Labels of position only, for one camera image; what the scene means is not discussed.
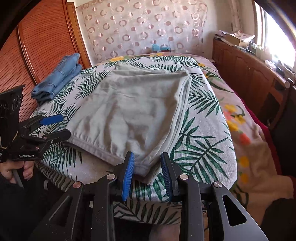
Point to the wooden sideboard cabinet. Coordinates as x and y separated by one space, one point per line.
264 91

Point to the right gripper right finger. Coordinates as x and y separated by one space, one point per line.
173 185

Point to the folded blue jeans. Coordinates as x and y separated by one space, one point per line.
63 73

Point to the box with blue item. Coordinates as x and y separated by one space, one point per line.
163 48

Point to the person's left hand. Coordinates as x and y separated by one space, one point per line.
9 166

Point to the window with wooden frame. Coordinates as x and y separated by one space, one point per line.
272 38

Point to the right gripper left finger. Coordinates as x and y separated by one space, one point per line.
124 174

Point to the floral blanket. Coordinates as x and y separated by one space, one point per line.
240 138

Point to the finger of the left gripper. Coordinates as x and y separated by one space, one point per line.
47 120
52 138

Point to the cardboard box on cabinet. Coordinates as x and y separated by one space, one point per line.
239 39

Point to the wooden louvered wardrobe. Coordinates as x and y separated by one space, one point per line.
37 44

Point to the circle pattern sheer curtain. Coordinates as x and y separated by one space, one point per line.
118 28

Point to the grey shorts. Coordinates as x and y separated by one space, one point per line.
132 109

